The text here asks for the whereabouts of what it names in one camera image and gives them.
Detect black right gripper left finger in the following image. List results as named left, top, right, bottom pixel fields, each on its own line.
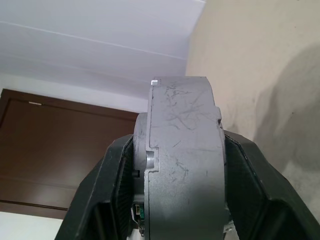
left=54, top=133, right=138, bottom=240

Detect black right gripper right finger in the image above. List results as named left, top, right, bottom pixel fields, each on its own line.
left=222, top=129, right=320, bottom=240

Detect grey motor housing copper windings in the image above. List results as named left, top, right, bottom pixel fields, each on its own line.
left=144, top=76, right=232, bottom=240

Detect brown wooden door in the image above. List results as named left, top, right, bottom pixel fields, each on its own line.
left=0, top=87, right=141, bottom=211

